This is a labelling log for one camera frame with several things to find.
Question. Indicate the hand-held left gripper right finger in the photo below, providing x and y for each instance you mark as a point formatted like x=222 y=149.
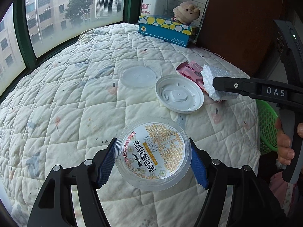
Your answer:
x=198 y=167

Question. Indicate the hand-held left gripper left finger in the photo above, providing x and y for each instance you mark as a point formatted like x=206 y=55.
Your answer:
x=105 y=167

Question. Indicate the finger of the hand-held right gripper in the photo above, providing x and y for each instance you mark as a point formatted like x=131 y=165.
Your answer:
x=239 y=86

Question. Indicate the white foam piece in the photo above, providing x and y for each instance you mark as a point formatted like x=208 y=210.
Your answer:
x=214 y=94

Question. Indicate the labelled clear plastic container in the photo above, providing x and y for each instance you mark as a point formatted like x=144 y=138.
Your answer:
x=153 y=153

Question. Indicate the green plastic mesh basket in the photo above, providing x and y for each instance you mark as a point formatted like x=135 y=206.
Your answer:
x=268 y=127

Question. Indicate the person's right hand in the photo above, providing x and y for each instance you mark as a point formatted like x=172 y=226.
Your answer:
x=285 y=144

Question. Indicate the pink snack packet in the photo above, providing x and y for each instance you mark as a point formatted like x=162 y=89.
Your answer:
x=190 y=72

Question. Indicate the brown wooden cabinet panel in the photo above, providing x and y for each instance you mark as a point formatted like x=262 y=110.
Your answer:
x=241 y=28

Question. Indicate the white round plastic lid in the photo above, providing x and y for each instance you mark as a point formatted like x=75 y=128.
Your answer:
x=180 y=94

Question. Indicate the white quilted mat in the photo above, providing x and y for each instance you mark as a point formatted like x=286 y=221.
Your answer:
x=71 y=104

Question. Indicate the beige plush toy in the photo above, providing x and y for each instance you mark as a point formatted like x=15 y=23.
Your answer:
x=185 y=11

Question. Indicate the blue spotted tissue box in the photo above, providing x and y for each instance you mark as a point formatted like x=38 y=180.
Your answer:
x=165 y=29

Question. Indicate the clear round plastic lid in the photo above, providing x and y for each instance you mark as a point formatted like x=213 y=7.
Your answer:
x=139 y=74

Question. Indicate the green tree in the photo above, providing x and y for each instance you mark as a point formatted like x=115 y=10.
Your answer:
x=77 y=8

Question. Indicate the beige apartment building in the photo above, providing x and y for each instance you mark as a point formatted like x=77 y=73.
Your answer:
x=45 y=11

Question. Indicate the green window frame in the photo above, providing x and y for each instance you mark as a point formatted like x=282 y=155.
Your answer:
x=21 y=33

